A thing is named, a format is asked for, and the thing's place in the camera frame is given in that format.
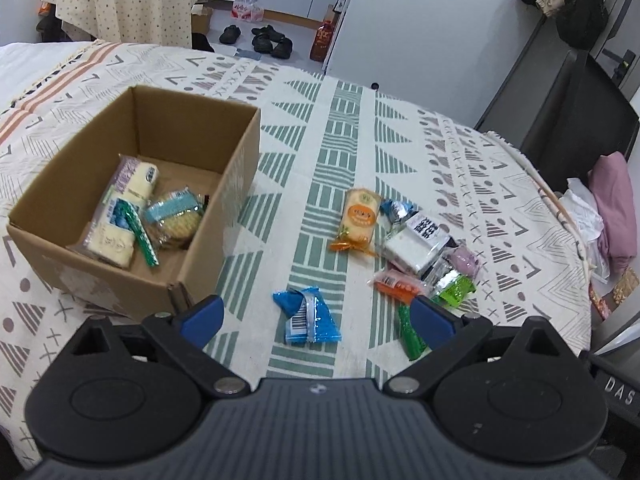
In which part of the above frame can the small cardboard box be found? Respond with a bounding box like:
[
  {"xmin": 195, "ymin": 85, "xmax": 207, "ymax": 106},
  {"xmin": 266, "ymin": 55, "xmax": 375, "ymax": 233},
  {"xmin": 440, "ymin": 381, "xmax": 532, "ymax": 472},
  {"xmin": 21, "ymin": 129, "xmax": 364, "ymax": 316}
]
[{"xmin": 191, "ymin": 4, "xmax": 214, "ymax": 36}]

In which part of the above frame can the table with dotted tablecloth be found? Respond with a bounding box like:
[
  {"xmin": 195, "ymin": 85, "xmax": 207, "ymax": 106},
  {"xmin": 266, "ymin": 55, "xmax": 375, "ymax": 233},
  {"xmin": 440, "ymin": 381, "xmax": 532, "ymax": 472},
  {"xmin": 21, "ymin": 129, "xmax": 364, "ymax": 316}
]
[{"xmin": 35, "ymin": 0, "xmax": 213, "ymax": 51}]

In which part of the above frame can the brown cardboard box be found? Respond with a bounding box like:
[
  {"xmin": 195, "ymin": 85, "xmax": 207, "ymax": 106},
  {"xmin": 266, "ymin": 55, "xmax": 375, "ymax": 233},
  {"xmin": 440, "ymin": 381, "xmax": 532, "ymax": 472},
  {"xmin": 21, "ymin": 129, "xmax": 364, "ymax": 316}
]
[{"xmin": 6, "ymin": 85, "xmax": 262, "ymax": 322}]

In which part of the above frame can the blue cookie packet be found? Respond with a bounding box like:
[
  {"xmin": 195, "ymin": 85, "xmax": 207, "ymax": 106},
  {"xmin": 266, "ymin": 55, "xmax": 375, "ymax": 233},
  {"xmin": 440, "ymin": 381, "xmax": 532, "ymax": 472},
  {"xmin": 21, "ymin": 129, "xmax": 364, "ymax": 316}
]
[{"xmin": 144, "ymin": 187, "xmax": 208, "ymax": 251}]

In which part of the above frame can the patterned blanket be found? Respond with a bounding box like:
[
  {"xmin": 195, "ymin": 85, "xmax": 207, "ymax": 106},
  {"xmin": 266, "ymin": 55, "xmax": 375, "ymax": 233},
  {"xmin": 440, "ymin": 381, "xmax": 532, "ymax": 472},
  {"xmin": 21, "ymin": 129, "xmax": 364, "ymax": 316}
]
[{"xmin": 0, "ymin": 40, "xmax": 593, "ymax": 471}]

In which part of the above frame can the white cream cake packet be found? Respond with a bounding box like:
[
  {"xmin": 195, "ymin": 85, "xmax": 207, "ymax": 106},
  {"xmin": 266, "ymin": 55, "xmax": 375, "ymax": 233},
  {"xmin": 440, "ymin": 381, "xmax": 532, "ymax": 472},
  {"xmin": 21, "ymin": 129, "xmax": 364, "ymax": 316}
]
[{"xmin": 80, "ymin": 219, "xmax": 137, "ymax": 268}]

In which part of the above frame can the woven golden basket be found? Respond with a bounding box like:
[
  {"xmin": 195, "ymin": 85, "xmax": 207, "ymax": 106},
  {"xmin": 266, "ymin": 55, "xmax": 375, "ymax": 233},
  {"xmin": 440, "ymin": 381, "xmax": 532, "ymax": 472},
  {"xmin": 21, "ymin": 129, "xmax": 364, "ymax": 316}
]
[{"xmin": 590, "ymin": 267, "xmax": 640, "ymax": 318}]

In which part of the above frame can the white bed sheet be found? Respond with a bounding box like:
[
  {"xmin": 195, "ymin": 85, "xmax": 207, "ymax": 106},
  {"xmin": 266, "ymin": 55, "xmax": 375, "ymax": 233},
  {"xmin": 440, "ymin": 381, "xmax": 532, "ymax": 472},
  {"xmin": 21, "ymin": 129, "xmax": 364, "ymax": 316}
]
[{"xmin": 0, "ymin": 40, "xmax": 96, "ymax": 111}]

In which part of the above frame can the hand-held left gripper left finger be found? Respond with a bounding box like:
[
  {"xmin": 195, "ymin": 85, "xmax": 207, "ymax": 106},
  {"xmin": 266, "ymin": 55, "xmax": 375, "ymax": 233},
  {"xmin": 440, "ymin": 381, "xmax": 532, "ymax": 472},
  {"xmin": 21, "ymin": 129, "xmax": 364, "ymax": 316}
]
[{"xmin": 65, "ymin": 295, "xmax": 249, "ymax": 401}]

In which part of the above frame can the blue green stick packet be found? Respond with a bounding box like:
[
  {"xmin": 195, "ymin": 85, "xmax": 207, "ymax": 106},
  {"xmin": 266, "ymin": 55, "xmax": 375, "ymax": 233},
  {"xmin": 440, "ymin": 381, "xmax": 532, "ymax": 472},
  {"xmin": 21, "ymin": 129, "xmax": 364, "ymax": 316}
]
[{"xmin": 111, "ymin": 199, "xmax": 160, "ymax": 267}]

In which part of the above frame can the purple white cake packet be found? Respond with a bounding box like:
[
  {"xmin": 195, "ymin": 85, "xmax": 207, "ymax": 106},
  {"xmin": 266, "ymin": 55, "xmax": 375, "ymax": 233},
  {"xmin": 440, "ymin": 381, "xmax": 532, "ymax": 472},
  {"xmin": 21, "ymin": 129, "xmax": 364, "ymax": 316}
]
[{"xmin": 102, "ymin": 156, "xmax": 160, "ymax": 212}]

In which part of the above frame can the white plastic bag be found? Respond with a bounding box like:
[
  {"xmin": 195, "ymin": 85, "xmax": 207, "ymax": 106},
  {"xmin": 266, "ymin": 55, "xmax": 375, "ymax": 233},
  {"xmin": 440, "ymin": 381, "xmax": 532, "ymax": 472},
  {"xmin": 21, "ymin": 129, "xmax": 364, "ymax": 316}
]
[{"xmin": 560, "ymin": 177, "xmax": 606, "ymax": 281}]

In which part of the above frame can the orange cake packet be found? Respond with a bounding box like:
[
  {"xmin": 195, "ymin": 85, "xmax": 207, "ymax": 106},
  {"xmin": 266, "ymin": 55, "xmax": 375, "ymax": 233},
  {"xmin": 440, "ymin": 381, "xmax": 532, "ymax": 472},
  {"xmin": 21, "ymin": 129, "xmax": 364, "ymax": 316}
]
[{"xmin": 330, "ymin": 187, "xmax": 383, "ymax": 257}]

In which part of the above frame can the blue silver candy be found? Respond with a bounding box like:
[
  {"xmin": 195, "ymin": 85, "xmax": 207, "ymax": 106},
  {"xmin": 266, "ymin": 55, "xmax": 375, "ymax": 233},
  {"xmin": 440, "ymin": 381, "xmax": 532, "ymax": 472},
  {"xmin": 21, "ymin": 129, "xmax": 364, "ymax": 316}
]
[{"xmin": 380, "ymin": 199, "xmax": 420, "ymax": 233}]

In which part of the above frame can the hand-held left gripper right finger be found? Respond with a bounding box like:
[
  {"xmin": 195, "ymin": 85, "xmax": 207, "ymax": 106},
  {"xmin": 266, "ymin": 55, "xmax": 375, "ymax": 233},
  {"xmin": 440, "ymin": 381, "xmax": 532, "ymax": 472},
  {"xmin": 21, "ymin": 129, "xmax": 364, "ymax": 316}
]
[{"xmin": 383, "ymin": 295, "xmax": 575, "ymax": 401}]

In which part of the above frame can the orange pink snack packet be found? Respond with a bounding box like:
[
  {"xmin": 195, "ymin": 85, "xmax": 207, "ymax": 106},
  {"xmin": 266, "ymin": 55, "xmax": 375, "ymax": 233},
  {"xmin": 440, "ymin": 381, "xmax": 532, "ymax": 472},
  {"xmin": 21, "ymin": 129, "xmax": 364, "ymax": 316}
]
[{"xmin": 374, "ymin": 268, "xmax": 431, "ymax": 303}]

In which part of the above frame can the pack of water bottles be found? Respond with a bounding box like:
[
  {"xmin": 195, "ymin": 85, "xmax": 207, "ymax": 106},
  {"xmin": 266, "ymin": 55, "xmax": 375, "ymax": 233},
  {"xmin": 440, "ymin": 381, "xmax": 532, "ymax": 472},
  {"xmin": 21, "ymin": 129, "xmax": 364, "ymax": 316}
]
[{"xmin": 231, "ymin": 0, "xmax": 265, "ymax": 23}]

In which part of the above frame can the blue foil snack packet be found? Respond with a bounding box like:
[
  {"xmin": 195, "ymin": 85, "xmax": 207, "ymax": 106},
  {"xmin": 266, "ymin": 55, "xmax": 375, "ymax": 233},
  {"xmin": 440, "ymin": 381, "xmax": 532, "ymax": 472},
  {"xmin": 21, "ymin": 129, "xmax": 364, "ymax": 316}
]
[{"xmin": 272, "ymin": 287, "xmax": 342, "ymax": 345}]

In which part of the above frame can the red label bottle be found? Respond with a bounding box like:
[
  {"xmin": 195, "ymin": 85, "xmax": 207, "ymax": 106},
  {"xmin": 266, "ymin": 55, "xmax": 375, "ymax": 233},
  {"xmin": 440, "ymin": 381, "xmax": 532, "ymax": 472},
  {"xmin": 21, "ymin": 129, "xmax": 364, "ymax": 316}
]
[{"xmin": 310, "ymin": 4, "xmax": 337, "ymax": 62}]

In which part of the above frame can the black mesh bag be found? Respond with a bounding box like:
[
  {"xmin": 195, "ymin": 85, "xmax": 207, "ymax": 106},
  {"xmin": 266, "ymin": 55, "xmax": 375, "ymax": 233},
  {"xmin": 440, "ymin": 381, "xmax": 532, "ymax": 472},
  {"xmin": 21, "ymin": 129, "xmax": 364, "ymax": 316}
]
[{"xmin": 555, "ymin": 0, "xmax": 610, "ymax": 51}]

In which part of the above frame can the bright green snack packet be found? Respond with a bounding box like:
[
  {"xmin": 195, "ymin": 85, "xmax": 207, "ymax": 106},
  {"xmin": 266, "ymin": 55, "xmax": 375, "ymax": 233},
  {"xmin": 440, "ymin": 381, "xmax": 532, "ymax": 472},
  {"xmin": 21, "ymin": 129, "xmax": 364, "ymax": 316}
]
[{"xmin": 432, "ymin": 270, "xmax": 477, "ymax": 307}]

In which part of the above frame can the black flat panel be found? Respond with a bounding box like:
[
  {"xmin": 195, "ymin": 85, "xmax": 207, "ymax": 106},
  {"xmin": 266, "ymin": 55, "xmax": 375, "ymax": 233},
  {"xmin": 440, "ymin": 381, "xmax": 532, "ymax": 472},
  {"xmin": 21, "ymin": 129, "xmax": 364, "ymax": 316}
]
[{"xmin": 475, "ymin": 50, "xmax": 640, "ymax": 196}]

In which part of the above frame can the white packet with black label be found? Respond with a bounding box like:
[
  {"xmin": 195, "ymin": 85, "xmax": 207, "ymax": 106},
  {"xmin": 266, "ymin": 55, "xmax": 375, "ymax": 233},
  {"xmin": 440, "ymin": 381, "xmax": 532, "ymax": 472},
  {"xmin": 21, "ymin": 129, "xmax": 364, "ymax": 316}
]
[{"xmin": 382, "ymin": 211, "xmax": 453, "ymax": 276}]

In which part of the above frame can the pink cloth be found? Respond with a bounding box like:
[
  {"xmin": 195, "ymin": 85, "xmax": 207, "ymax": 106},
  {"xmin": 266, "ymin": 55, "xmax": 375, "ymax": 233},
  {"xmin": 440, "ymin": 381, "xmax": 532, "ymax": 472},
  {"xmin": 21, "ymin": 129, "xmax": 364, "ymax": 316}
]
[{"xmin": 587, "ymin": 151, "xmax": 638, "ymax": 273}]

